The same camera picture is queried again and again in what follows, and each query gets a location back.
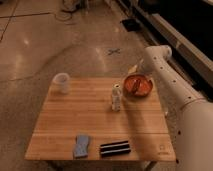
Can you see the black striped eraser block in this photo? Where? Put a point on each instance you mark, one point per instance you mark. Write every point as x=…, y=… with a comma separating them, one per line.
x=115, y=148

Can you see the blue sponge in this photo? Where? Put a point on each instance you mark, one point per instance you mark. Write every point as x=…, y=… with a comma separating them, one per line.
x=81, y=146

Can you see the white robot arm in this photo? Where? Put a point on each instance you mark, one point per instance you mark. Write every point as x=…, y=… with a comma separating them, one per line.
x=194, y=151

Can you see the small clear plastic bottle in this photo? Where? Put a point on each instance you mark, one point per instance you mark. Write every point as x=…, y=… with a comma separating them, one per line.
x=116, y=97

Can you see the orange bowl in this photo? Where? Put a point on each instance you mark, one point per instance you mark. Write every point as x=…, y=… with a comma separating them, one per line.
x=137, y=85

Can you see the wooden folding table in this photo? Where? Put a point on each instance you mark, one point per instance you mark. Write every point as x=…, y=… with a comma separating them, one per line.
x=86, y=110

